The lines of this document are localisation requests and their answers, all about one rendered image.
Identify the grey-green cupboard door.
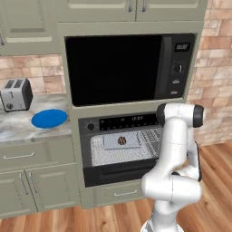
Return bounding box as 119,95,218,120
0,170,38,220
0,0,60,57
135,0,208,22
24,164,82,213
54,0,137,23

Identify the wire oven rack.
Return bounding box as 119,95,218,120
90,128,164,168

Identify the grey-green drawer front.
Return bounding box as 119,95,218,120
0,137,76,174
95,180,145,208

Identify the black oven door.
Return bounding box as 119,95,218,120
82,158,159,189

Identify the silver drawer handle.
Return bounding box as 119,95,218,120
113,188,139,198
2,151,36,160

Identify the black microwave oven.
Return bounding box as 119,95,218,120
64,33,197,108

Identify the silver toaster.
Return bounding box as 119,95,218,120
0,78,34,113

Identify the grey oven tray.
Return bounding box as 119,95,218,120
102,131,143,151

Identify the black built-in oven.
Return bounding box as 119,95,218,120
77,111,166,189

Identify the blue round plate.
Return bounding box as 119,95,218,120
31,109,69,130

